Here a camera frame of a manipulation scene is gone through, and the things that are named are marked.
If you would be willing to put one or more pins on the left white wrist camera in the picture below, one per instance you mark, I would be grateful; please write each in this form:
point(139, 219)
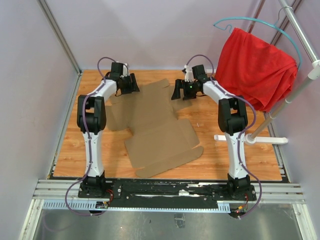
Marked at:
point(125, 70)

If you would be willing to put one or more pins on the red cloth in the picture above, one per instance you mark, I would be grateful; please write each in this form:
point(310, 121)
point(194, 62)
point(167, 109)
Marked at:
point(258, 71)

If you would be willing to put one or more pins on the brown cardboard box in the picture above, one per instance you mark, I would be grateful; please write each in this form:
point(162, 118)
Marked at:
point(160, 140)

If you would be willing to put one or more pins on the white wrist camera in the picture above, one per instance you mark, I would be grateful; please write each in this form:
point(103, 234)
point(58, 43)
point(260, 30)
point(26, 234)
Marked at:
point(125, 70)
point(188, 74)

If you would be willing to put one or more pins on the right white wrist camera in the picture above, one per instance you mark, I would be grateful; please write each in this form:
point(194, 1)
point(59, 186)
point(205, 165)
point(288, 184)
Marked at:
point(188, 74)

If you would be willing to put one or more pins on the aluminium rail frame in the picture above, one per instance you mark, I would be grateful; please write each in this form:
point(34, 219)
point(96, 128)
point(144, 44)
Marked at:
point(57, 213)

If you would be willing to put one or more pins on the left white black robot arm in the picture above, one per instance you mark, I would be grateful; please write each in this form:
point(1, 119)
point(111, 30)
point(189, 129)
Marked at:
point(92, 120)

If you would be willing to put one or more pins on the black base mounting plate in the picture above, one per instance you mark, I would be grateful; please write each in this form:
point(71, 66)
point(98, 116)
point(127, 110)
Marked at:
point(169, 194)

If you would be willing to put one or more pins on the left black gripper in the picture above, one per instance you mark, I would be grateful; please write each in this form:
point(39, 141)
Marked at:
point(133, 86)

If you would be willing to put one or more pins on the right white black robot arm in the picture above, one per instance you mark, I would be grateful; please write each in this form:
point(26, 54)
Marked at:
point(232, 120)

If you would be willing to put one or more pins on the white clothes rack stand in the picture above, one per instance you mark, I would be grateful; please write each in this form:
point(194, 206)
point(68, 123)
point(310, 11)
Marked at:
point(311, 76)

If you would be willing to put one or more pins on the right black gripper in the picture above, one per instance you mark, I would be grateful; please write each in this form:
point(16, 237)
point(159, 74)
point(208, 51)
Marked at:
point(181, 84)

